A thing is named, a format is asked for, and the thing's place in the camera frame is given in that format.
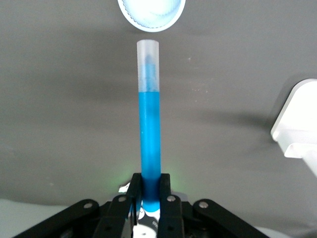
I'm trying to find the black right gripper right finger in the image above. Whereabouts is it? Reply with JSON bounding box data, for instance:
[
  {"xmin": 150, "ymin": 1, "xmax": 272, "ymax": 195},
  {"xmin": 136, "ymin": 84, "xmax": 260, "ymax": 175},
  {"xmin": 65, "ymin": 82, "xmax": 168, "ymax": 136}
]
[{"xmin": 157, "ymin": 173, "xmax": 185, "ymax": 238}]

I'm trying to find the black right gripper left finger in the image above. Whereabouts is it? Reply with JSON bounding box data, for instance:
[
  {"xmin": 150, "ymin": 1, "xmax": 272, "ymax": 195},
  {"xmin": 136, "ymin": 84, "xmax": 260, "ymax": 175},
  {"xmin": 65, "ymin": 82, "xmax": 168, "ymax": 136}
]
[{"xmin": 94, "ymin": 173, "xmax": 143, "ymax": 238}]

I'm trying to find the blue marker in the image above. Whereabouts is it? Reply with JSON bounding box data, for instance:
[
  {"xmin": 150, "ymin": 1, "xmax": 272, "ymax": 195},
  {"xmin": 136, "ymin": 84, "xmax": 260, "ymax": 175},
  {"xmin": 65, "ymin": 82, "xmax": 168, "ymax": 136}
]
[{"xmin": 136, "ymin": 39, "xmax": 162, "ymax": 214}]

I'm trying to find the white desk stand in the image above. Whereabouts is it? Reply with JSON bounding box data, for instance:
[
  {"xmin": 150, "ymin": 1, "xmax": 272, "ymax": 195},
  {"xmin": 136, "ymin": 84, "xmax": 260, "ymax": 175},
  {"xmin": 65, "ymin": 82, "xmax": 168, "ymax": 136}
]
[{"xmin": 270, "ymin": 78, "xmax": 317, "ymax": 178}]

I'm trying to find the translucent blue cup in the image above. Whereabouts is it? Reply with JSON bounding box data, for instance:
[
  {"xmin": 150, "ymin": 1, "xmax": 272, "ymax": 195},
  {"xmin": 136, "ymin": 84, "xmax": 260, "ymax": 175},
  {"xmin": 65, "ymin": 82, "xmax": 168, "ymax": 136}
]
[{"xmin": 117, "ymin": 0, "xmax": 187, "ymax": 33}]

